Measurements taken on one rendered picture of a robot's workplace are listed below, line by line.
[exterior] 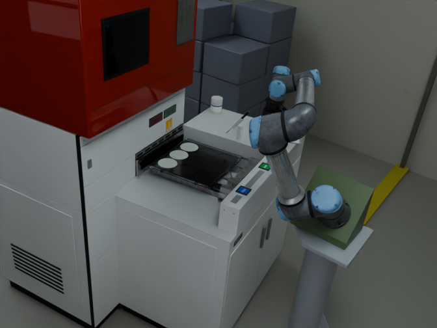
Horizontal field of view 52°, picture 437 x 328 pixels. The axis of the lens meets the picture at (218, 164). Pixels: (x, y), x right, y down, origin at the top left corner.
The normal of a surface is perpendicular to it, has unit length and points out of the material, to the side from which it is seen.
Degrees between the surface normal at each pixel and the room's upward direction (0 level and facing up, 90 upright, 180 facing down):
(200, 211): 0
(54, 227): 90
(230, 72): 90
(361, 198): 45
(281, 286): 0
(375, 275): 0
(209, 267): 90
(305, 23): 90
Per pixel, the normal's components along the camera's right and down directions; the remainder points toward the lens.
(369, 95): -0.59, 0.36
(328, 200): -0.25, -0.37
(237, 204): 0.08, -0.86
